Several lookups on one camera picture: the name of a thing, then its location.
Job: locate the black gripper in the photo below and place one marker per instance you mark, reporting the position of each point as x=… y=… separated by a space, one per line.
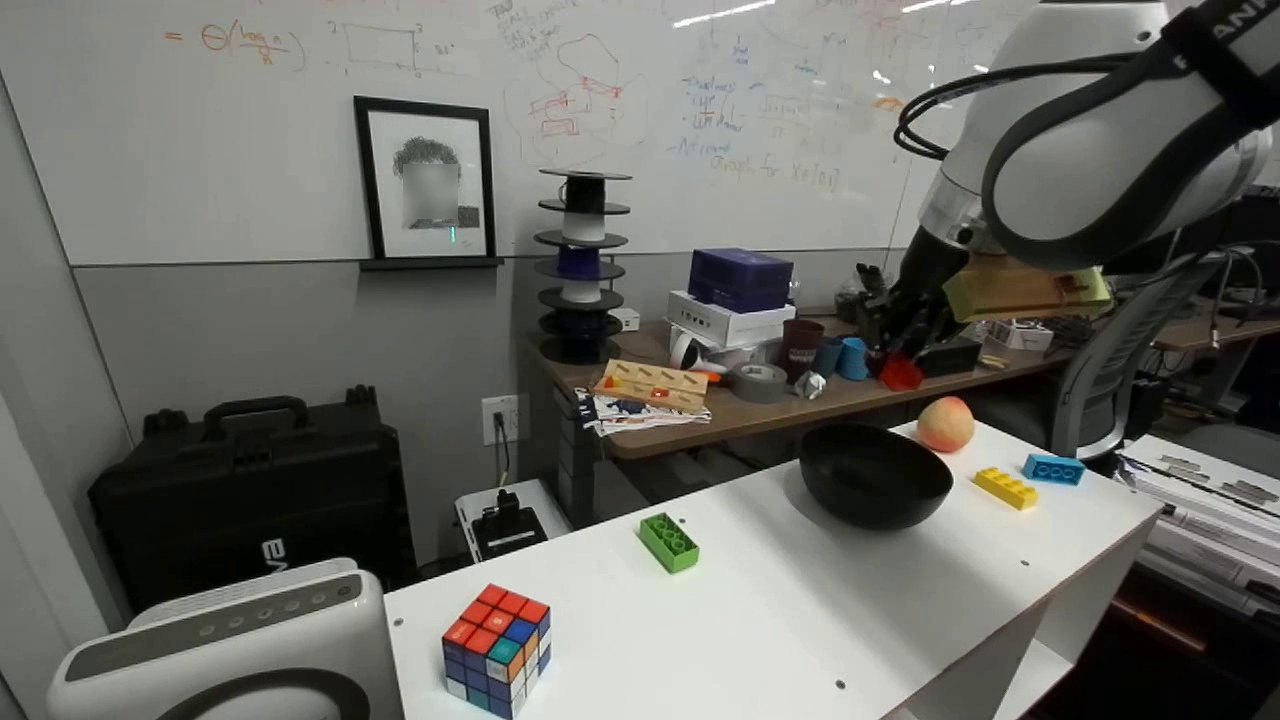
x=926 y=287

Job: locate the yellow toy brick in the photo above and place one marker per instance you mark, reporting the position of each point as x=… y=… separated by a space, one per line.
x=1004 y=488

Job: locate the green toy brick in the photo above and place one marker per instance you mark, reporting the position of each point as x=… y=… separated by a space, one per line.
x=671 y=547

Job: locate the black bowl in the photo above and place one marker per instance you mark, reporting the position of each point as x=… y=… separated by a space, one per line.
x=874 y=484

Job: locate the blue cup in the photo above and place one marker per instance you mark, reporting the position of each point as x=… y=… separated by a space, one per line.
x=850 y=358

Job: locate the toy peach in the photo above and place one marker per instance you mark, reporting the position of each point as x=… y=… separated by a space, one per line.
x=947 y=427

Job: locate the crumpled silver foil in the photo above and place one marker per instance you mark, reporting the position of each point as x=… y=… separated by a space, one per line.
x=808 y=385

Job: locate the dark maroon cup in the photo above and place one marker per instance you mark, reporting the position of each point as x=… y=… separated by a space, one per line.
x=801 y=338

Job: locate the white crumpled bag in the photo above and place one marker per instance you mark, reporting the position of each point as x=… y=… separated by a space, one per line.
x=1014 y=343

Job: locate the purple box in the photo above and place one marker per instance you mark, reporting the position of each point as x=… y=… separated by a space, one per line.
x=742 y=281

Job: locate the white cardboard box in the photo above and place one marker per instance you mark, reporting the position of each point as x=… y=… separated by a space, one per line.
x=724 y=324

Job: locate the grey office chair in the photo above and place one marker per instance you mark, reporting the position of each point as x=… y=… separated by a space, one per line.
x=1106 y=361

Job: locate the yellow wooden puzzle board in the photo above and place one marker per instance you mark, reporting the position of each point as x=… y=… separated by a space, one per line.
x=655 y=385

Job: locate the printed papers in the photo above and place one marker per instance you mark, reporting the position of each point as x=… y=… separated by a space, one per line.
x=626 y=421

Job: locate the white stacked panels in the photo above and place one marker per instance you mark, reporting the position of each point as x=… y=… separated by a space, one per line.
x=1202 y=483

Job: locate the black core filament spool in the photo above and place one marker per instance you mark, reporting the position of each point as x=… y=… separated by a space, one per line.
x=582 y=338
x=584 y=195

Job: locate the white core filament spool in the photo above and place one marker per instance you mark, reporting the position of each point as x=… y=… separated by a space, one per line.
x=582 y=287
x=582 y=226

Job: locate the blue core filament spool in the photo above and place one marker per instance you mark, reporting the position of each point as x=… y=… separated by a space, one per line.
x=577 y=260

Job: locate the white floor box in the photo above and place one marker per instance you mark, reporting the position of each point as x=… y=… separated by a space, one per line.
x=549 y=501

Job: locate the black charger device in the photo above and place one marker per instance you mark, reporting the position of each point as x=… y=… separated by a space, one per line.
x=505 y=525

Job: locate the black framed portrait picture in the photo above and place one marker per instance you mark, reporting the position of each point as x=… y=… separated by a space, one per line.
x=425 y=183

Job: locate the Rubik's cube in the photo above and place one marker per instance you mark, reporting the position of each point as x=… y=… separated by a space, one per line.
x=499 y=647

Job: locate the black hard carrying case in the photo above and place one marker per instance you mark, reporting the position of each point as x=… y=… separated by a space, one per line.
x=252 y=505

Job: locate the white air purifier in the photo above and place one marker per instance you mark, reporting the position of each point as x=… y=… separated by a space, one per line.
x=226 y=627

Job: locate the grey duct tape roll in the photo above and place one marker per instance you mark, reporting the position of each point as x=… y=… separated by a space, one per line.
x=759 y=381

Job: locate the white wall outlet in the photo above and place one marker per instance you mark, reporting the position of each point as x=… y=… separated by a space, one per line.
x=501 y=421

